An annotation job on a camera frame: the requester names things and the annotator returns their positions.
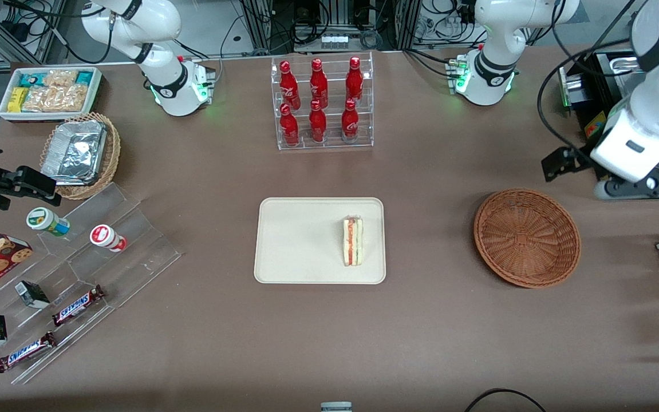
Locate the clear acrylic bottle rack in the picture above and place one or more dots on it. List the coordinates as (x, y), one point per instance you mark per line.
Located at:
(334, 146)

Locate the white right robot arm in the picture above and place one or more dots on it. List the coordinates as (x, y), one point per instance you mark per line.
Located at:
(163, 86)

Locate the triangular sandwich wedge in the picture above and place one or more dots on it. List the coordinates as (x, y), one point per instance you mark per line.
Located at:
(353, 243)

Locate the black food warmer machine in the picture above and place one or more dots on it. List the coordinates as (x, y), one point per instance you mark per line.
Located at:
(595, 127)

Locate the red cola bottle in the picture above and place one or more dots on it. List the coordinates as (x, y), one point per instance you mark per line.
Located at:
(350, 123)
(354, 80)
(318, 125)
(318, 83)
(289, 129)
(288, 86)

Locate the red label yogurt cup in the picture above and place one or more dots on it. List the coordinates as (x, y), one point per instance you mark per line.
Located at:
(107, 237)

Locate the Snickers chocolate bar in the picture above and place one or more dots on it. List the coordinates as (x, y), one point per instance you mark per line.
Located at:
(26, 352)
(77, 306)

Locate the oval light wicker basket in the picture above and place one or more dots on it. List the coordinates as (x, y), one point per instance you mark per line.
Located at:
(111, 154)

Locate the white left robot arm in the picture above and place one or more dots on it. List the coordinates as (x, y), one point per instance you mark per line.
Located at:
(492, 51)

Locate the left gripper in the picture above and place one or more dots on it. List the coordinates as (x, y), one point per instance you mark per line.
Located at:
(582, 160)

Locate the clear acrylic stepped display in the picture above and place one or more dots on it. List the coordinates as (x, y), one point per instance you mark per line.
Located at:
(134, 229)

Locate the teal snack pack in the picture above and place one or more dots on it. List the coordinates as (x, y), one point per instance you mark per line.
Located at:
(85, 77)
(31, 78)

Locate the cream rectangular serving tray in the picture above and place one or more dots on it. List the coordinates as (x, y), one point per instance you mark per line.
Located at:
(300, 240)

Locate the round brown wicker basket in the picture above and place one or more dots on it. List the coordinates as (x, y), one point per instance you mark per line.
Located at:
(527, 237)

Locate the aluminium foil container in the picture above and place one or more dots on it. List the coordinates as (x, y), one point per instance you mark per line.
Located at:
(74, 151)

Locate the clear rice cracker bag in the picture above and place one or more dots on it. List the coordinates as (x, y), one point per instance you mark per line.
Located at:
(40, 99)
(60, 78)
(71, 97)

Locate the yellow snack pack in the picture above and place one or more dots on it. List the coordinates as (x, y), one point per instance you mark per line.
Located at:
(18, 100)

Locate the white power strip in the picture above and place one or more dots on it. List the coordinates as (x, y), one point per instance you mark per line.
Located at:
(335, 40)

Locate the green label yogurt cup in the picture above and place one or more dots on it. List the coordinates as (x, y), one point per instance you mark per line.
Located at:
(47, 222)

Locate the white snack bin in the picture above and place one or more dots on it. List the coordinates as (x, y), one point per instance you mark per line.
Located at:
(4, 114)

